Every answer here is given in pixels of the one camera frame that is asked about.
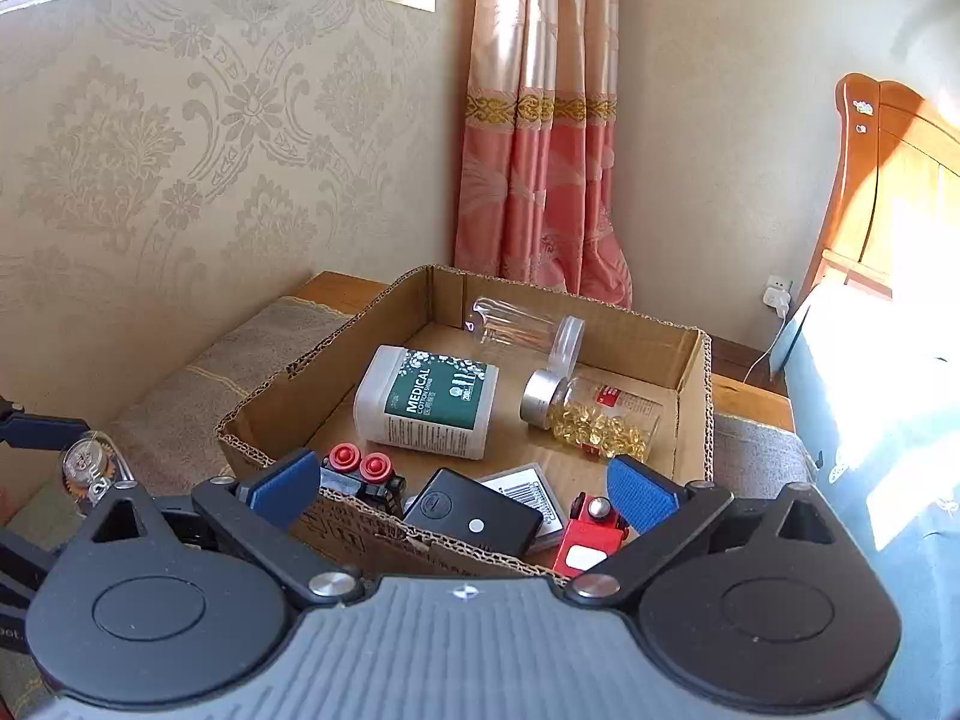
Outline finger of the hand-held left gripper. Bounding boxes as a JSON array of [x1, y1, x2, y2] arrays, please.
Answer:
[[0, 394, 91, 455], [0, 529, 61, 608]]

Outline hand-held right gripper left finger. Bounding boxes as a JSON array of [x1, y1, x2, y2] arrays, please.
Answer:
[[71, 448, 365, 608]]

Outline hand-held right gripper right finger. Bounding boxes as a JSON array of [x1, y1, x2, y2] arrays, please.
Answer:
[[562, 454, 856, 605]]

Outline red toy car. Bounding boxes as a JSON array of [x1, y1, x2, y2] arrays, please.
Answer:
[[553, 493, 631, 578]]

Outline black toy with red buttons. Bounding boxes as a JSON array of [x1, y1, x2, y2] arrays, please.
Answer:
[[321, 444, 408, 517]]

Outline clear plastic case with barcode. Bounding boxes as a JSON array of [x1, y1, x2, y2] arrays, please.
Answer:
[[480, 463, 571, 550]]

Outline white box with green label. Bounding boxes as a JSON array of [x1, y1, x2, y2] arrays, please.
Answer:
[[352, 345, 500, 460]]

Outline black digital pocket scale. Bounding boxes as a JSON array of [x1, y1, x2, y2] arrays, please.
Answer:
[[403, 468, 545, 557]]

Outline brown cardboard box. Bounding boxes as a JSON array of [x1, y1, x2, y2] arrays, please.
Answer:
[[216, 264, 715, 586]]

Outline clear jar of yellow capsules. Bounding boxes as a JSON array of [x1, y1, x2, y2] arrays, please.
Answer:
[[520, 369, 665, 464]]

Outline empty clear plastic jar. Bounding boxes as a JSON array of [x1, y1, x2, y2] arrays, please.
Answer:
[[469, 296, 586, 376]]

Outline blue floral bed sheet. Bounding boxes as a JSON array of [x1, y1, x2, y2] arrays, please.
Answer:
[[769, 281, 960, 720]]

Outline pink patterned curtain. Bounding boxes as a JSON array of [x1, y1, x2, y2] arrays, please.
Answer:
[[454, 0, 635, 308]]

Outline wooden bed headboard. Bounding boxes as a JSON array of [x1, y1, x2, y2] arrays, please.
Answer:
[[795, 73, 960, 305]]

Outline white charger cable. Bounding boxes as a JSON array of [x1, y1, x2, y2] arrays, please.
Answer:
[[742, 315, 785, 385]]

